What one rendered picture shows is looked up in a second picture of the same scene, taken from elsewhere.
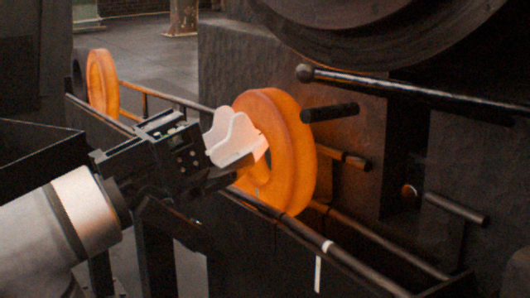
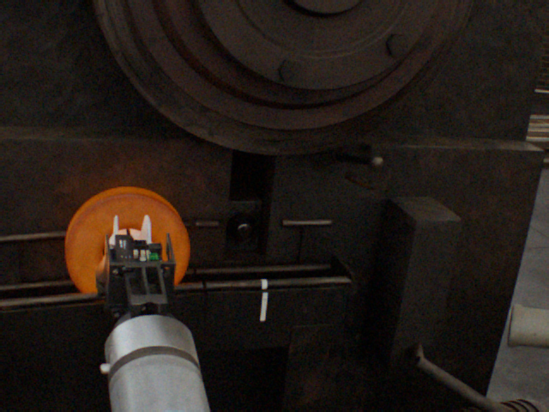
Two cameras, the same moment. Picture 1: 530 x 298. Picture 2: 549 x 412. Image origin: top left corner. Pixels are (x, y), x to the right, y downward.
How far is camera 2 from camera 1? 0.80 m
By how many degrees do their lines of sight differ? 72
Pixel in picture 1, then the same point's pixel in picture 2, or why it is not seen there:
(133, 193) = not seen: hidden behind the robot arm
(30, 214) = (188, 377)
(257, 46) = (39, 152)
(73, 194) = (182, 339)
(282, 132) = (173, 220)
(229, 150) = not seen: hidden behind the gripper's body
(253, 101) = (124, 204)
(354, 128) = (191, 198)
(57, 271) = not seen: outside the picture
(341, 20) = (315, 122)
